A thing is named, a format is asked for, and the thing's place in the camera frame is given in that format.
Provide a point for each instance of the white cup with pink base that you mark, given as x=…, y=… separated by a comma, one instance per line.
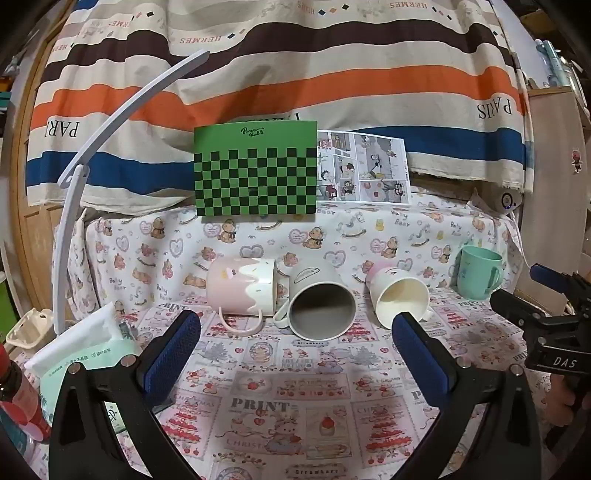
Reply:
x=401, y=300

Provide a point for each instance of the green checkered board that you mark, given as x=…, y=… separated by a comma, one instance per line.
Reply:
x=256, y=170

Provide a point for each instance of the cream plastic holder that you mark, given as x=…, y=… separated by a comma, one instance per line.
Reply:
x=25, y=330

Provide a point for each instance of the wooden cabinet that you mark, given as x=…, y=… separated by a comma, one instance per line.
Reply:
x=32, y=240

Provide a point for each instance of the mint green cup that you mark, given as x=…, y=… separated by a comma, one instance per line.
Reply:
x=475, y=274

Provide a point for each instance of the bear print cloth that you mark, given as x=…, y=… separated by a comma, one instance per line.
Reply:
x=323, y=240

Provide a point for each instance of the strawberry print tablecloth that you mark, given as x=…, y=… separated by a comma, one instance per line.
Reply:
x=277, y=406

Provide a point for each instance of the person's right hand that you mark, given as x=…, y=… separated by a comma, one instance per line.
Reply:
x=561, y=399

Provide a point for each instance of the grey mug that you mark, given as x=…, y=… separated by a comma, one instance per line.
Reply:
x=318, y=314

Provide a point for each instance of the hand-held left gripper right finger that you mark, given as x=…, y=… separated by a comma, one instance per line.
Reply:
x=424, y=362

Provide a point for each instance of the comic print sheet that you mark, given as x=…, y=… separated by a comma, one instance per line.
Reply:
x=364, y=166

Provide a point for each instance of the red bottle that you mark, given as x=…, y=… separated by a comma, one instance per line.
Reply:
x=21, y=397

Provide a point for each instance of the small white device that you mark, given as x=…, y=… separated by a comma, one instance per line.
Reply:
x=505, y=201

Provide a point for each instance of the pink and white mug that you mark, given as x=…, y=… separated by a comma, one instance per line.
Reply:
x=235, y=288

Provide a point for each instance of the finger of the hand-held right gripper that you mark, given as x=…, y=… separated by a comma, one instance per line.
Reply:
x=549, y=276
x=517, y=305

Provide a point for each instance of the tissue pack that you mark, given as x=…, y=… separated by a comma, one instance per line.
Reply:
x=78, y=350

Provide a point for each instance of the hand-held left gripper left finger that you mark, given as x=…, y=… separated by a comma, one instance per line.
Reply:
x=170, y=357

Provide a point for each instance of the small cartoon sticker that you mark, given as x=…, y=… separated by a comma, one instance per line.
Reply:
x=576, y=159

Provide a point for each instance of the striped hanging blanket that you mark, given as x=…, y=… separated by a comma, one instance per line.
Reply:
x=323, y=69

